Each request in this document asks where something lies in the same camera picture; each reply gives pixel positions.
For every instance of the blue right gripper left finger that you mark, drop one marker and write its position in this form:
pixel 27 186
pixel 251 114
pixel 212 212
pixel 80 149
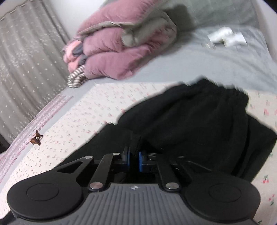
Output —
pixel 126 156

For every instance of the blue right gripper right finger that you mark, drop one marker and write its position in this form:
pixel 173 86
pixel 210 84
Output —
pixel 140 162

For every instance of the black pants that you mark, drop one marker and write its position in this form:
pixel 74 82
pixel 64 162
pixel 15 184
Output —
pixel 205 123

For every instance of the cherry print white blanket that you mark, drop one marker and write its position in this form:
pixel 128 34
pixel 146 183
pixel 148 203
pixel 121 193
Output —
pixel 104 103

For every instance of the striped folded cloth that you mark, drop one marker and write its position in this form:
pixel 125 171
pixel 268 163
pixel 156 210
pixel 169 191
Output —
pixel 77 78

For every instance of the brown hair claw clip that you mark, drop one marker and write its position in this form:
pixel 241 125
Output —
pixel 37 138

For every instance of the pink striped knitted blanket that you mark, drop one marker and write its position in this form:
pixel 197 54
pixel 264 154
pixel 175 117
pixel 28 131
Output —
pixel 23 139

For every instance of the grey star pattern curtain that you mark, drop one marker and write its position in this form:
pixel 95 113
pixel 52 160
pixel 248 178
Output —
pixel 32 69

